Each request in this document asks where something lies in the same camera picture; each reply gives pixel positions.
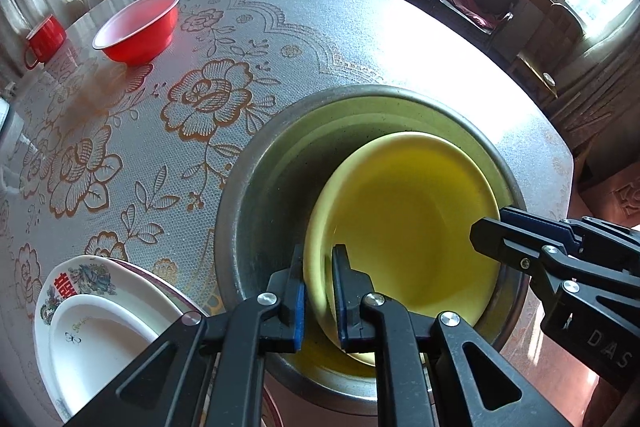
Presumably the plain white plate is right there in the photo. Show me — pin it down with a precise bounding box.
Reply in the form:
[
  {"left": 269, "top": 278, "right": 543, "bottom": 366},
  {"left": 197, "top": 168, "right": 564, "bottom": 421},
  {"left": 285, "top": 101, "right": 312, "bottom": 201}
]
[{"left": 49, "top": 294, "right": 161, "bottom": 413}]

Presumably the red-rimmed plate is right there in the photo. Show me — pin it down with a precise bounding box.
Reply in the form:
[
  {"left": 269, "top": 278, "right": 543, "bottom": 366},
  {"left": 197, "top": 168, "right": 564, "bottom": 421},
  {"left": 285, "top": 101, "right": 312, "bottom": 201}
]
[{"left": 107, "top": 257, "right": 281, "bottom": 427}]

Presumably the white plate with dragon print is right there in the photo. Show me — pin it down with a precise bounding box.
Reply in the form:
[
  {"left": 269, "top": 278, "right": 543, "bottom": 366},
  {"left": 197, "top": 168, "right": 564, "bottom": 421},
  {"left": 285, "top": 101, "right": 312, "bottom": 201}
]
[{"left": 33, "top": 255, "right": 201, "bottom": 423}]

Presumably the red mug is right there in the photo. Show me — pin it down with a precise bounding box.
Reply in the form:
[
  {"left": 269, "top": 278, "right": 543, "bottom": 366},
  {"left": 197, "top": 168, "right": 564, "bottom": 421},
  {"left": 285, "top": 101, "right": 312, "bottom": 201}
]
[{"left": 23, "top": 15, "right": 68, "bottom": 70}]

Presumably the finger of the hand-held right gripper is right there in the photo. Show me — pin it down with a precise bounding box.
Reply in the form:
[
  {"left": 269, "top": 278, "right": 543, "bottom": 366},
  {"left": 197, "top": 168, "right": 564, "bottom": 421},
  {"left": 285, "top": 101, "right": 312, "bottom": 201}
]
[
  {"left": 469, "top": 217, "right": 587, "bottom": 305},
  {"left": 499, "top": 206, "right": 581, "bottom": 254}
]

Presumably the glass electric kettle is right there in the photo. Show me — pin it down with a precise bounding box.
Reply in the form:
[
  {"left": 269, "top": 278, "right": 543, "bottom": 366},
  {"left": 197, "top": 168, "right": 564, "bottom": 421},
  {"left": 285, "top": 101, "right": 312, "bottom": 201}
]
[{"left": 0, "top": 82, "right": 26, "bottom": 192}]

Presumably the red plastic bowl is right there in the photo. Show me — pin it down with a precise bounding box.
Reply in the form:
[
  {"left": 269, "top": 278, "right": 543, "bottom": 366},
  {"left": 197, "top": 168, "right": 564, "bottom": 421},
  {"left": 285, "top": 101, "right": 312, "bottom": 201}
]
[{"left": 92, "top": 0, "right": 182, "bottom": 66}]

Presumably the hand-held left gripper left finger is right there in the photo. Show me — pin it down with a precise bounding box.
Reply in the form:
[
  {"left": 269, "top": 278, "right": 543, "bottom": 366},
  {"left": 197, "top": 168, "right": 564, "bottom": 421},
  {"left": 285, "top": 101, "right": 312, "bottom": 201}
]
[{"left": 65, "top": 244, "right": 307, "bottom": 427}]

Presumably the red seat cushion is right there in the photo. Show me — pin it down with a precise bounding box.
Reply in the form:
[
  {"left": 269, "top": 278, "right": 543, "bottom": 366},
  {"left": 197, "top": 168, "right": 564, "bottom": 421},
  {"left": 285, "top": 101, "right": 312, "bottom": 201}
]
[{"left": 440, "top": 0, "right": 501, "bottom": 30}]

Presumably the wooden armchair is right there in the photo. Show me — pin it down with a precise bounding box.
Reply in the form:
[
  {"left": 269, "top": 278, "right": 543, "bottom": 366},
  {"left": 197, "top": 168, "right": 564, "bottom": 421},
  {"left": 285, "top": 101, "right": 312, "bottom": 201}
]
[{"left": 510, "top": 2, "right": 591, "bottom": 108}]

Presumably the yellow bowl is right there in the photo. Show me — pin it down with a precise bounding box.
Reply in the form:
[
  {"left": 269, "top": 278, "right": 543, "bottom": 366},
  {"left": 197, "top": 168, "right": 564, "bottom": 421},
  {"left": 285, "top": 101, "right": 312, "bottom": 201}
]
[{"left": 305, "top": 132, "right": 501, "bottom": 365}]

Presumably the lace patterned tablecloth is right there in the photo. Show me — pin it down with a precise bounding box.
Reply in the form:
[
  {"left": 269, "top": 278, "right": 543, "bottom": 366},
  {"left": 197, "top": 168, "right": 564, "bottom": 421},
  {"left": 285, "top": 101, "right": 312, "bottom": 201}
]
[{"left": 0, "top": 0, "right": 573, "bottom": 427}]

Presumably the metal basin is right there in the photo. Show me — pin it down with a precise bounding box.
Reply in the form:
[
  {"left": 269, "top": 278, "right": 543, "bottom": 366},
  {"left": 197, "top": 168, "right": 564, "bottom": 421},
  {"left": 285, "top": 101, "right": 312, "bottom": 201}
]
[{"left": 215, "top": 83, "right": 531, "bottom": 415}]

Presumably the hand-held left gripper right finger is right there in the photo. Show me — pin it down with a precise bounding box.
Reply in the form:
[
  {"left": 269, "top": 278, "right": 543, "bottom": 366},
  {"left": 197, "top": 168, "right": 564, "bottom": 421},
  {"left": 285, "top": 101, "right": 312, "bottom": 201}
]
[{"left": 331, "top": 244, "right": 571, "bottom": 427}]

